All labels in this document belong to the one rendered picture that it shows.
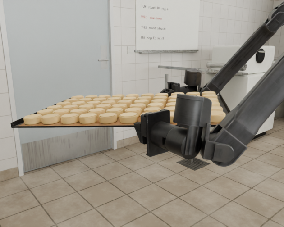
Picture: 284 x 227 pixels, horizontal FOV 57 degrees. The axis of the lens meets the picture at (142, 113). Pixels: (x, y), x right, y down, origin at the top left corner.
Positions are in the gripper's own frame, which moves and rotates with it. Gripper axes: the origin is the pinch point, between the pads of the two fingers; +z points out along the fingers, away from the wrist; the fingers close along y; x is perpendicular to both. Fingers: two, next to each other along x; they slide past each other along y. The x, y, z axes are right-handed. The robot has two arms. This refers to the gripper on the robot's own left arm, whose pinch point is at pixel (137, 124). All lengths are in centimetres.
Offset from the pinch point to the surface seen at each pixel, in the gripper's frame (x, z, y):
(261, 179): 176, 67, 102
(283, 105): 413, 175, 85
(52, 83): 35, 205, 10
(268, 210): 137, 38, 102
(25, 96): 10, 203, 19
